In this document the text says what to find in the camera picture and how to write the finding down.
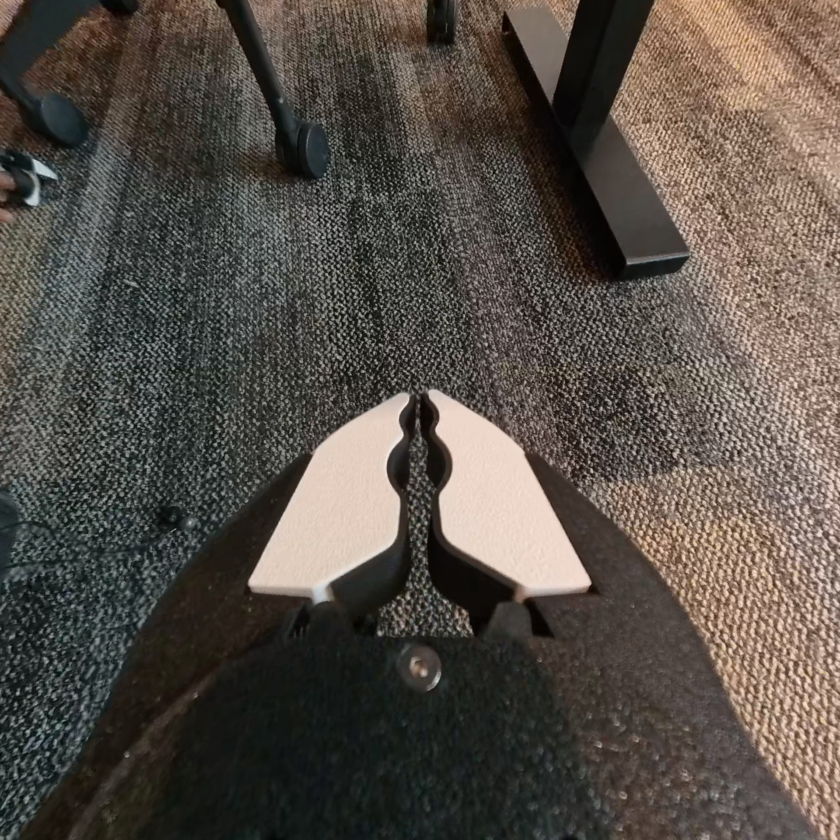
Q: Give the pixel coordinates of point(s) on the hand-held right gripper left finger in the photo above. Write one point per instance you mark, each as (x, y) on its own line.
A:
(328, 525)

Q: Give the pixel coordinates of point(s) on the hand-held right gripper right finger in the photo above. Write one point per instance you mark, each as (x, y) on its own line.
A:
(505, 518)

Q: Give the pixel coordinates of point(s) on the black desk leg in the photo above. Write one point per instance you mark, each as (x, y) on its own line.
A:
(590, 131)

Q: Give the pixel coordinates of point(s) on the person's left hand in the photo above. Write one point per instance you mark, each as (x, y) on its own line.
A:
(4, 214)

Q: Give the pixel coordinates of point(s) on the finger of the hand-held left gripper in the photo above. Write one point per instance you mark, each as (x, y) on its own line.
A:
(40, 172)

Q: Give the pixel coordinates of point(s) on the black wheeled office chair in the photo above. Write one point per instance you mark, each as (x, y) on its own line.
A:
(282, 98)

